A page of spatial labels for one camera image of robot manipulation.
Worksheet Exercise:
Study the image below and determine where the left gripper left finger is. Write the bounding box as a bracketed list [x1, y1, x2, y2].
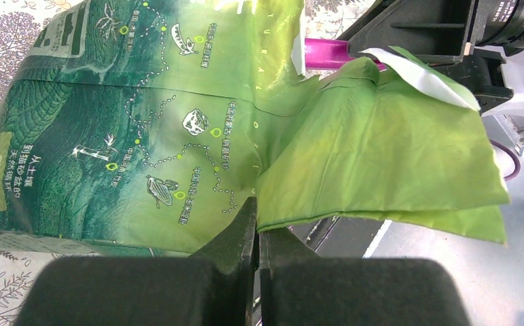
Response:
[15, 197, 257, 325]

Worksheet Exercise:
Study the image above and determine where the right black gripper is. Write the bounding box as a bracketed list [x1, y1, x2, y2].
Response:
[338, 0, 524, 100]

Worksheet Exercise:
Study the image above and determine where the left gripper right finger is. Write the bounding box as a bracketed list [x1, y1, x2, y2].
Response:
[259, 228, 470, 325]

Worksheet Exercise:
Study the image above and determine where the magenta plastic scoop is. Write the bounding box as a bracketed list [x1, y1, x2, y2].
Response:
[303, 37, 386, 72]

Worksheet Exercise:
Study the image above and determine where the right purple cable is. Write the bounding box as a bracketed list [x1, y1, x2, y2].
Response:
[489, 139, 523, 182]

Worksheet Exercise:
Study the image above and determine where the green cat litter bag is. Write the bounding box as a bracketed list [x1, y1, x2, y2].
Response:
[0, 1, 508, 255]

